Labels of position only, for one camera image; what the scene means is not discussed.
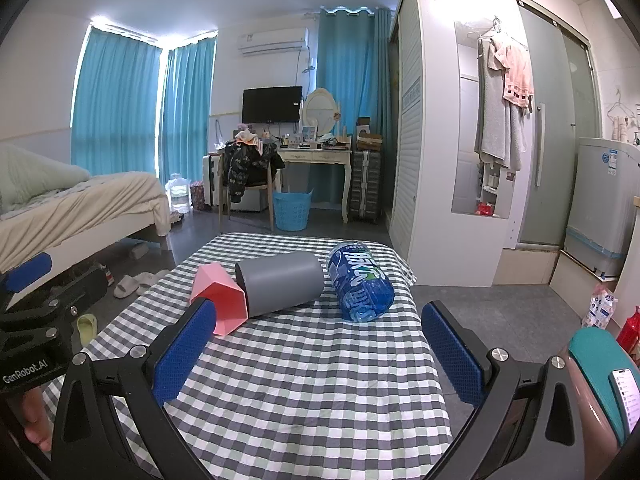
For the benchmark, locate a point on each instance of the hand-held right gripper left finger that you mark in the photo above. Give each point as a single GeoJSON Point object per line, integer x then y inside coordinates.
{"type": "Point", "coordinates": [182, 350]}

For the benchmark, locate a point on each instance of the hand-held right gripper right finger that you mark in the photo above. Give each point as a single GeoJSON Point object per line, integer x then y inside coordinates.
{"type": "Point", "coordinates": [452, 355]}

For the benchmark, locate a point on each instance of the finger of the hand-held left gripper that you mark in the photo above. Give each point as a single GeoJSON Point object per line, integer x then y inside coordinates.
{"type": "Point", "coordinates": [30, 272]}
{"type": "Point", "coordinates": [80, 287]}

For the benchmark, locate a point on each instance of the grey cup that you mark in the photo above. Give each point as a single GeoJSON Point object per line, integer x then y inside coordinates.
{"type": "Point", "coordinates": [282, 282]}

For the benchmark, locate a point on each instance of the pink hexagonal cup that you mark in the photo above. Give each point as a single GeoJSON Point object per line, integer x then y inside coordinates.
{"type": "Point", "coordinates": [220, 295]}

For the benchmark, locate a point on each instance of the person's left hand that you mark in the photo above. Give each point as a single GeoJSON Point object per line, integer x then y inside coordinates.
{"type": "Point", "coordinates": [36, 425]}

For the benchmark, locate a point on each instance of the green slipper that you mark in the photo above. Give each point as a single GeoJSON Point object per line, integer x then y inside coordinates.
{"type": "Point", "coordinates": [86, 327]}

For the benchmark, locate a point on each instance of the white slippers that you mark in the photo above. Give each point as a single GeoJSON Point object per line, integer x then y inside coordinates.
{"type": "Point", "coordinates": [131, 285]}

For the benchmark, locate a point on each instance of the bed with beige sheet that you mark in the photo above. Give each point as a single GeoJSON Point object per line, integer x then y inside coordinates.
{"type": "Point", "coordinates": [85, 210]}

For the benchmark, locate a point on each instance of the pale green quilt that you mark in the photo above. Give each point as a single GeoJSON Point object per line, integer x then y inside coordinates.
{"type": "Point", "coordinates": [35, 175]}

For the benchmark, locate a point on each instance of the blue label water bottle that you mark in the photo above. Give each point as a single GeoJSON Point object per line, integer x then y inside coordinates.
{"type": "Point", "coordinates": [360, 280]}

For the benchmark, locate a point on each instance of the grey white checkered tablecloth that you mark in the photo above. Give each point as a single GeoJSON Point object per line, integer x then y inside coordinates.
{"type": "Point", "coordinates": [310, 375]}

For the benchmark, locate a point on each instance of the clear water jug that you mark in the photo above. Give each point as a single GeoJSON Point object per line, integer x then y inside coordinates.
{"type": "Point", "coordinates": [179, 195]}

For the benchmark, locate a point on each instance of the teal cushion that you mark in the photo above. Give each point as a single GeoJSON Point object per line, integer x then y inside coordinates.
{"type": "Point", "coordinates": [592, 360]}

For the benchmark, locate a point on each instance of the white printed packet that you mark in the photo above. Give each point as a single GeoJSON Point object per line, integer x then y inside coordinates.
{"type": "Point", "coordinates": [600, 307]}

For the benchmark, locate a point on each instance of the white suitcase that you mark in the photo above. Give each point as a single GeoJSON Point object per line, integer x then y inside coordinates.
{"type": "Point", "coordinates": [211, 180]}

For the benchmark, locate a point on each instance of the wooden chair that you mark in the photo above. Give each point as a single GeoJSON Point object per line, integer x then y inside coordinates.
{"type": "Point", "coordinates": [252, 187]}

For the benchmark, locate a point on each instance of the blue laundry basket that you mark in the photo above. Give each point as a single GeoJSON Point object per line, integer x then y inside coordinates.
{"type": "Point", "coordinates": [292, 210]}

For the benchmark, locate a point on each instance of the red bottle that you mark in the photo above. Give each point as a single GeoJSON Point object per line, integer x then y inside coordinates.
{"type": "Point", "coordinates": [631, 332]}

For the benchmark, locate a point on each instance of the smartphone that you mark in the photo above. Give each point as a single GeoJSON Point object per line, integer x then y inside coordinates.
{"type": "Point", "coordinates": [627, 400]}

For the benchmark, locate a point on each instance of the wide teal curtain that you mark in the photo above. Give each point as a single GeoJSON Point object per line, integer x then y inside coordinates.
{"type": "Point", "coordinates": [115, 110]}

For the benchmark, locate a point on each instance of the dark ribbed suitcase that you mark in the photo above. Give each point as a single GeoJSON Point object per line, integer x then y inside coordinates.
{"type": "Point", "coordinates": [365, 185]}

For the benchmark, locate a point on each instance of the dark patterned jacket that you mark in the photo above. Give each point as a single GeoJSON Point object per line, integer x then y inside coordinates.
{"type": "Point", "coordinates": [245, 165]}

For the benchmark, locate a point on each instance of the white washing machine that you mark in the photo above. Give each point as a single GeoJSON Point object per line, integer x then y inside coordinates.
{"type": "Point", "coordinates": [600, 210]}

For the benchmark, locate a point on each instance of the narrow teal curtain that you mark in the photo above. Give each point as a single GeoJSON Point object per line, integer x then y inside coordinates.
{"type": "Point", "coordinates": [187, 110]}

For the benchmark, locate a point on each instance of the frosted glass door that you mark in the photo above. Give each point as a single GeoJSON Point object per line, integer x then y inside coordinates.
{"type": "Point", "coordinates": [550, 160]}

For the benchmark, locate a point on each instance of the white wardrobe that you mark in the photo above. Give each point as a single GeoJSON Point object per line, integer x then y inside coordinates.
{"type": "Point", "coordinates": [415, 135]}

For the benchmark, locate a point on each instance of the cardboard box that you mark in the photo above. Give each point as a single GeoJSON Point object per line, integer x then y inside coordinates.
{"type": "Point", "coordinates": [369, 135]}

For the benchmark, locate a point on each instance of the cream dressing table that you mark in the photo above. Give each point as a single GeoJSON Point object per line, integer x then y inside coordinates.
{"type": "Point", "coordinates": [315, 154]}

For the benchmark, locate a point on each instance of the grey hanging garment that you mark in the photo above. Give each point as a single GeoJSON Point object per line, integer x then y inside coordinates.
{"type": "Point", "coordinates": [495, 120]}

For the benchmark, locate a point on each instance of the black television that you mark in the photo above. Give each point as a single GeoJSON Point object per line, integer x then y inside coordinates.
{"type": "Point", "coordinates": [271, 105]}

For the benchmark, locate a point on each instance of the oval white mirror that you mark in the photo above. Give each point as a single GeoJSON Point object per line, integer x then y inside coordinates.
{"type": "Point", "coordinates": [320, 107]}

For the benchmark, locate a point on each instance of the pink hanging garment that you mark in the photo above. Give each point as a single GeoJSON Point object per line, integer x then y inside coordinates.
{"type": "Point", "coordinates": [517, 75]}

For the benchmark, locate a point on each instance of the tall teal curtain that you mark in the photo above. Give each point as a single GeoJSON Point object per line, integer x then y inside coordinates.
{"type": "Point", "coordinates": [352, 75]}

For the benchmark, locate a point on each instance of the white air conditioner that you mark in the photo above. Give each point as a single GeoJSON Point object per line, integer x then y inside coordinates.
{"type": "Point", "coordinates": [272, 40]}

